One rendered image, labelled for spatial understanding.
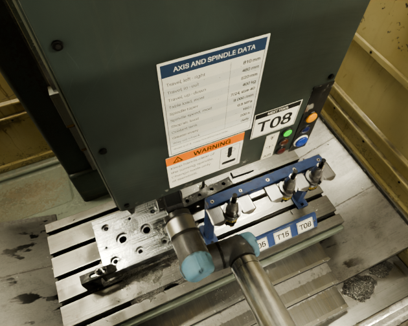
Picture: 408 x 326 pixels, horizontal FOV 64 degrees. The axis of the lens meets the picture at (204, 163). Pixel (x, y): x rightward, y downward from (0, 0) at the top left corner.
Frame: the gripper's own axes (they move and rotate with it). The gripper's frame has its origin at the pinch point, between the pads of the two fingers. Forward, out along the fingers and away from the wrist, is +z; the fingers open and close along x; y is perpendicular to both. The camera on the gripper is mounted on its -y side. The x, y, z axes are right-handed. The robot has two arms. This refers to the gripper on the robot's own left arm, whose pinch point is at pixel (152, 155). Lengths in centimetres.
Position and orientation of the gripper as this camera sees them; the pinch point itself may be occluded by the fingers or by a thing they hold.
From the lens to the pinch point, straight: 93.4
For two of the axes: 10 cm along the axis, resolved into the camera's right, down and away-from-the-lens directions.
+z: -4.0, -7.8, 4.8
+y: -0.2, 5.3, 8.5
